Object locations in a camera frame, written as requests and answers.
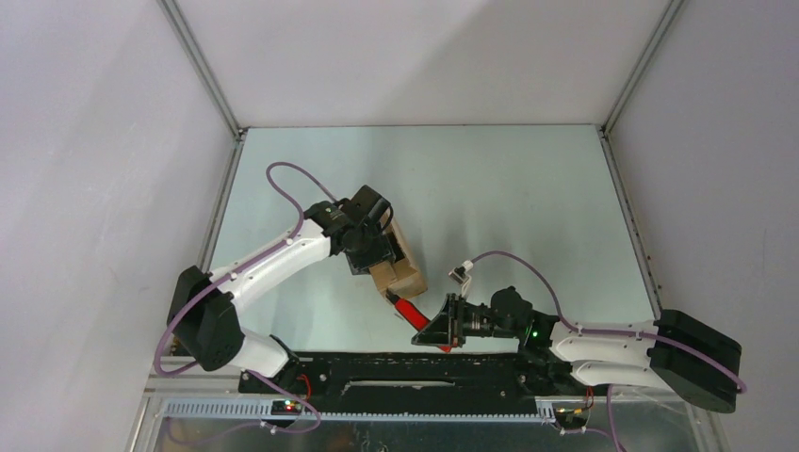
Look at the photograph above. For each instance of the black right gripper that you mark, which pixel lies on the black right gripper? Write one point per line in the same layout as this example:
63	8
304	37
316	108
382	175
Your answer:
448	328

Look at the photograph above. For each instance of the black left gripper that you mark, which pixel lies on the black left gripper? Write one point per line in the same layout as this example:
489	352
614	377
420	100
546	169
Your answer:
382	251

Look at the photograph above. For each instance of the red black utility knife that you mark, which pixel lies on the red black utility knife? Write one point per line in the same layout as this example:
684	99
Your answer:
408	311

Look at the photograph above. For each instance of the brown cardboard express box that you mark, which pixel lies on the brown cardboard express box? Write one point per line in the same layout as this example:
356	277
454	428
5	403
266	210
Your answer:
402	277

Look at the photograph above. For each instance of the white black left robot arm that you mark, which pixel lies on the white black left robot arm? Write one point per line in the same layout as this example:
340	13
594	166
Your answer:
206	306

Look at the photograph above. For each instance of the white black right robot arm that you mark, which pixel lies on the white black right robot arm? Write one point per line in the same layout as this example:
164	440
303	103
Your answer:
675	352

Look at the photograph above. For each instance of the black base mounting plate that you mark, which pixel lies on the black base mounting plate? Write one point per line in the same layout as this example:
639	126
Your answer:
456	383

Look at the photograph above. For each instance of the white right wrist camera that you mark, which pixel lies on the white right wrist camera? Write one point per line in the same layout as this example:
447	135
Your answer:
461	276

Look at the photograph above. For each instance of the grey cable duct rail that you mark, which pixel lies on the grey cable duct rail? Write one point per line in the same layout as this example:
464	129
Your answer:
269	409

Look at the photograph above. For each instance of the aluminium frame post left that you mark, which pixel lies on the aluminium frame post left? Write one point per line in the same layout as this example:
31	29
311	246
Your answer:
195	54

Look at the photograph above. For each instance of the aluminium frame post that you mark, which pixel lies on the aluminium frame post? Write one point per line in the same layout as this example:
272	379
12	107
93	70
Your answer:
195	54
644	60

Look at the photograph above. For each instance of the aluminium frame post right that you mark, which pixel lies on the aluminium frame post right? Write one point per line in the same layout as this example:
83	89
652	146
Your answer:
644	60

